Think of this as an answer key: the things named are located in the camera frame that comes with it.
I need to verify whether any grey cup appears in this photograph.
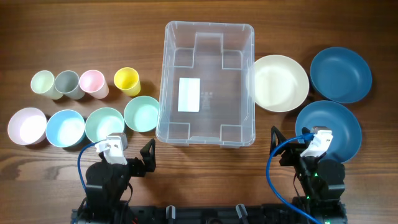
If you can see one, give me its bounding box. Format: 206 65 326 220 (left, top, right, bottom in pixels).
54 70 85 100

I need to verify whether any pale green cup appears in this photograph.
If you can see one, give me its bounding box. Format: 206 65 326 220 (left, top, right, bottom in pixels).
30 70 63 100

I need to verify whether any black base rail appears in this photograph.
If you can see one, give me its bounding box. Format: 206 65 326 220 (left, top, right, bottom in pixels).
70 204 311 224

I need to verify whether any yellow cup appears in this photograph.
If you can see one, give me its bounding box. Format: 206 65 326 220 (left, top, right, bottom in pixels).
114 67 141 96

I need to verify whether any pink cup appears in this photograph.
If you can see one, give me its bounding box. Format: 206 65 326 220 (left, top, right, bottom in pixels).
79 70 109 99

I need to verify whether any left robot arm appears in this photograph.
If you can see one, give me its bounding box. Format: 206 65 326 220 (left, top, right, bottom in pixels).
71 139 156 223

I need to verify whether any left blue cable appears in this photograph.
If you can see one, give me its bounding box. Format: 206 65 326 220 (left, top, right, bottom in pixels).
76 140 105 191

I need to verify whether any light blue small bowl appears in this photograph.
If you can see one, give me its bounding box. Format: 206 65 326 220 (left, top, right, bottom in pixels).
45 110 85 148

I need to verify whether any clear plastic storage container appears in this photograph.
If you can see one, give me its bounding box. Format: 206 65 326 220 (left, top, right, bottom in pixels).
155 21 256 147

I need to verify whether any pink small bowl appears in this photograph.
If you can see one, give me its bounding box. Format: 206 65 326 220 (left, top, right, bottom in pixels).
7 108 47 146

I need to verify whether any cream large bowl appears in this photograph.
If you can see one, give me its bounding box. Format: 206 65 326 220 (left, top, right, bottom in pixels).
253 55 310 113

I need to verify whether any dark blue bowl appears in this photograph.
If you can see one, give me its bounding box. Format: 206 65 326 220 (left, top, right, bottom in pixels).
310 47 373 104
295 100 363 163

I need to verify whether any white label in container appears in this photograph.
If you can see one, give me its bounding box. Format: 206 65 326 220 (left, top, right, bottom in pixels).
178 78 200 113

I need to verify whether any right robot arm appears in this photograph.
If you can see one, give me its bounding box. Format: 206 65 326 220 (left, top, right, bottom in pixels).
266 126 348 223

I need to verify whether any green small bowl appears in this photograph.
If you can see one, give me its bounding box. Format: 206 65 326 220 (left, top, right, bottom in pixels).
85 108 125 142
124 96 159 133

